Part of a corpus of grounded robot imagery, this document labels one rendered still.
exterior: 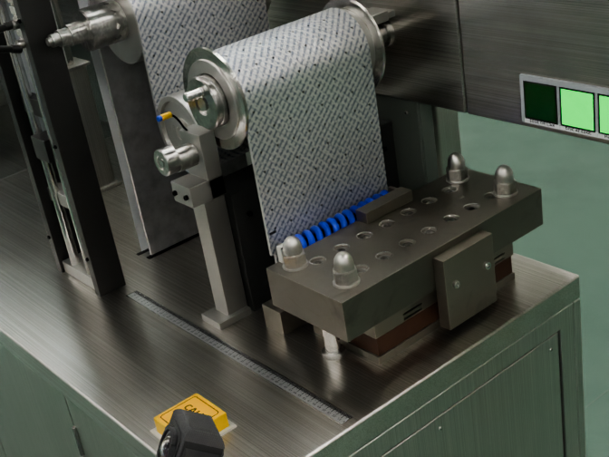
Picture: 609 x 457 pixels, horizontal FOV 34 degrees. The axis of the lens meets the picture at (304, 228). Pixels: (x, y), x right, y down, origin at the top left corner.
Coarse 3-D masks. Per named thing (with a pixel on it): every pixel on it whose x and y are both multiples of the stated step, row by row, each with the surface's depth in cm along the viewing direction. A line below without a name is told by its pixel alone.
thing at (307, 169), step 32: (352, 96) 144; (288, 128) 138; (320, 128) 142; (352, 128) 146; (256, 160) 136; (288, 160) 139; (320, 160) 143; (352, 160) 147; (288, 192) 141; (320, 192) 145; (352, 192) 149; (288, 224) 142
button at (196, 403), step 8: (184, 400) 130; (192, 400) 130; (200, 400) 129; (176, 408) 128; (184, 408) 128; (192, 408) 128; (200, 408) 128; (208, 408) 127; (216, 408) 127; (160, 416) 127; (168, 416) 127; (216, 416) 126; (224, 416) 126; (160, 424) 126; (216, 424) 125; (224, 424) 126; (160, 432) 127
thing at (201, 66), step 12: (348, 12) 146; (360, 24) 144; (372, 48) 145; (204, 60) 134; (372, 60) 146; (192, 72) 137; (204, 72) 135; (216, 72) 132; (228, 84) 131; (228, 96) 132; (228, 108) 133; (228, 120) 135; (216, 132) 139; (228, 132) 136
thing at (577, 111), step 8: (568, 96) 130; (576, 96) 129; (584, 96) 128; (592, 96) 127; (568, 104) 130; (576, 104) 129; (584, 104) 128; (592, 104) 127; (568, 112) 131; (576, 112) 130; (584, 112) 129; (592, 112) 128; (568, 120) 131; (576, 120) 130; (584, 120) 129; (592, 120) 128; (584, 128) 130; (592, 128) 129
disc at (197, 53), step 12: (204, 48) 133; (192, 60) 136; (216, 60) 132; (228, 72) 130; (240, 96) 131; (240, 108) 132; (240, 120) 133; (240, 132) 134; (228, 144) 138; (240, 144) 136
